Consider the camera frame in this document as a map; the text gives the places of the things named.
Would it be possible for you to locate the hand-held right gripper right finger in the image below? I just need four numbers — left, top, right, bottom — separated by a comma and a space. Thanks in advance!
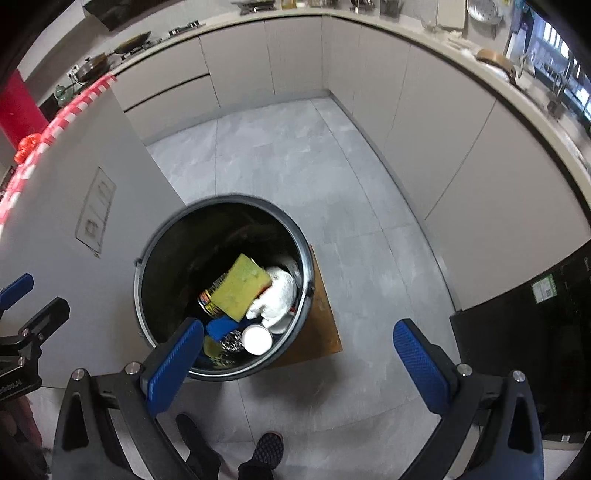
392, 318, 546, 480

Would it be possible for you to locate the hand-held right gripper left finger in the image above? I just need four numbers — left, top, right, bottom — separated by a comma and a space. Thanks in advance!
52, 318, 218, 480

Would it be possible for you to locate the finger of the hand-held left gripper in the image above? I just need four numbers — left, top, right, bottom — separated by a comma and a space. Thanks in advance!
0, 273, 35, 319
16, 298, 71, 346

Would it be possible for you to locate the yellow cloth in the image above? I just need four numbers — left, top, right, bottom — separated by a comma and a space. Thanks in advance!
202, 335, 227, 361

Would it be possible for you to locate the blue cloth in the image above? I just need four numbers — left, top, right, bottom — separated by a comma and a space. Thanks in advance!
205, 316, 243, 340

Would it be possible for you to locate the steel wool scrubber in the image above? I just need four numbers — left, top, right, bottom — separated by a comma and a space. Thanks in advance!
221, 330, 245, 354

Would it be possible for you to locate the printed drink can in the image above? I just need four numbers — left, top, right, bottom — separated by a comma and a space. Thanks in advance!
198, 272, 232, 319

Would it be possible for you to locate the red paper cup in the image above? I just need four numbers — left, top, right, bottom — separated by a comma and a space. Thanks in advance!
241, 323, 273, 356

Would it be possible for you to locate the yellow green sponge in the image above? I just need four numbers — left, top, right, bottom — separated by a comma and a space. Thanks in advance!
210, 253, 273, 323

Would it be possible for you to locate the black round bin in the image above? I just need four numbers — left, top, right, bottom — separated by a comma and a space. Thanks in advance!
134, 195, 317, 381

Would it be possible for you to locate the white paper towel wad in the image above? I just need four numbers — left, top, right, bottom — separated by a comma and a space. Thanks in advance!
245, 267, 298, 334

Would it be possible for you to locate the person's left shoe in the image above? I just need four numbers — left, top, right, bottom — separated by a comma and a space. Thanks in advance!
175, 413, 222, 480

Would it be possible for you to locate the person's shoe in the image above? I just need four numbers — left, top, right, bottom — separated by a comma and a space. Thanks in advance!
238, 431, 284, 480
175, 413, 222, 480

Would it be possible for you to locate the wooden board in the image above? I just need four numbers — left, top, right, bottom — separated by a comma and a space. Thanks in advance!
263, 244, 343, 368

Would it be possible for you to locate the black built-in oven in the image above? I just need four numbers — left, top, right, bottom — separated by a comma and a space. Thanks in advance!
450, 251, 591, 455

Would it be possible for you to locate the island socket panel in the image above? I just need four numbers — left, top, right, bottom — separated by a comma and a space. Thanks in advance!
75, 167, 116, 254

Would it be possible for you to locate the person's right shoe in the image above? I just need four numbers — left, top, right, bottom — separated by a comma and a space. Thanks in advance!
238, 431, 284, 480

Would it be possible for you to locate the red checkered tablecloth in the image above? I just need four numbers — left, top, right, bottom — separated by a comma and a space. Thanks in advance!
0, 74, 116, 232

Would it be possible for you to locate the orange plastic bag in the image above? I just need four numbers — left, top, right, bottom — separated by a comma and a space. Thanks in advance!
15, 133, 42, 163

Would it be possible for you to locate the red thermos flask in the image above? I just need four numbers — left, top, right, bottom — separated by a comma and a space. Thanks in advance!
0, 70, 49, 153

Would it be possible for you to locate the steel wok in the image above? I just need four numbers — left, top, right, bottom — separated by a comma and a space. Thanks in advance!
74, 53, 112, 81

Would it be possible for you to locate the black frying pan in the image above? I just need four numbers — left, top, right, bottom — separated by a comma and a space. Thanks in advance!
113, 31, 152, 55

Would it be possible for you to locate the black range hood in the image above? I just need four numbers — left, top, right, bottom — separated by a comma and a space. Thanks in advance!
83, 0, 148, 31

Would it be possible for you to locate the gas stove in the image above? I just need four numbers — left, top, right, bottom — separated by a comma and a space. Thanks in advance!
139, 21, 206, 47

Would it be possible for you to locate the steel kitchen faucet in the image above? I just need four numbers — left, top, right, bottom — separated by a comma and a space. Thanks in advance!
547, 55, 578, 116

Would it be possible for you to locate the white cutting board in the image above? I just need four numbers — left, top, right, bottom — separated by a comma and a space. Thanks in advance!
436, 0, 467, 28

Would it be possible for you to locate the steel pot with lid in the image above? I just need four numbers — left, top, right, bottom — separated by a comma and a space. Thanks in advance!
233, 0, 278, 14

